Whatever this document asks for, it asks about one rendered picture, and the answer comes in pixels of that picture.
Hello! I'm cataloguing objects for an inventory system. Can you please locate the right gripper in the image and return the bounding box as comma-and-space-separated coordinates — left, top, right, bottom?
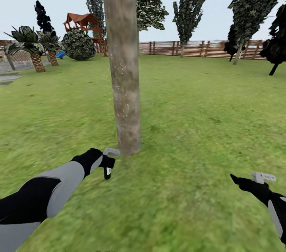
230, 174, 269, 199

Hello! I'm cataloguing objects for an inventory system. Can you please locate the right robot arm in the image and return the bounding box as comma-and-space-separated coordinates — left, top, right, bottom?
230, 172, 286, 245

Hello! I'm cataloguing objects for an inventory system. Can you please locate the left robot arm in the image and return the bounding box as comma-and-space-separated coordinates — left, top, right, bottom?
0, 148, 120, 252

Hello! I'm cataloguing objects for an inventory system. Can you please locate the pesticide atomizer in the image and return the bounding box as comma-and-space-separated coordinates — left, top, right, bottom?
104, 167, 111, 179

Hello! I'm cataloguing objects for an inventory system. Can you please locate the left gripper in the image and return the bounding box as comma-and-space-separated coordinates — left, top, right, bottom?
101, 156, 116, 169

